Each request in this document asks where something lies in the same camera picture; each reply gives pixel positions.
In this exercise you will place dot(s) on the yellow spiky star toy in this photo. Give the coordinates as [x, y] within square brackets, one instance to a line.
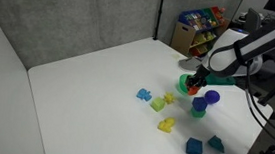
[169, 98]

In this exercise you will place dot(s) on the purple bumpy ball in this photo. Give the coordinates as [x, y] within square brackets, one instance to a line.
[212, 97]

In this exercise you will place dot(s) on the lime green cube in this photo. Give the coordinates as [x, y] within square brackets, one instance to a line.
[157, 104]

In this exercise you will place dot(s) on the grey metal bracket plate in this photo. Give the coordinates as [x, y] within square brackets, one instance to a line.
[189, 63]

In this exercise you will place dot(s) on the thin black stand pole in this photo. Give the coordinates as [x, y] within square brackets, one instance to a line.
[158, 15]

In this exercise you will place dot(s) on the green plastic bowl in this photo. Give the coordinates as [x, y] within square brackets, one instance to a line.
[183, 84]

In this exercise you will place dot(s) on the dark blue polyhedron block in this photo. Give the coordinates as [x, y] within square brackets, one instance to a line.
[199, 103]

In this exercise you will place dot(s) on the dark blue cube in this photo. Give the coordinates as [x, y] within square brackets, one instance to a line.
[194, 147]

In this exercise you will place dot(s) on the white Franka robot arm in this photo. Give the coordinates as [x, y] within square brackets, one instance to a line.
[233, 55]

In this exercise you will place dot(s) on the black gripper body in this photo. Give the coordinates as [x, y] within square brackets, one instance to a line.
[198, 78]

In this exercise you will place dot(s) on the green block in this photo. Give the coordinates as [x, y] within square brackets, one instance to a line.
[198, 113]

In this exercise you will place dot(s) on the teal toy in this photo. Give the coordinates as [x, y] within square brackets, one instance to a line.
[215, 144]

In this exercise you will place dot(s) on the wooden toy storage shelf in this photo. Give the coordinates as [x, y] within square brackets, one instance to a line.
[184, 34]

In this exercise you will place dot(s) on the light blue toy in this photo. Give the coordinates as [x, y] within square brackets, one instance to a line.
[144, 94]

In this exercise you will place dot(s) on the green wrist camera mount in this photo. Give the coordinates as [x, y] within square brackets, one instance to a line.
[220, 81]

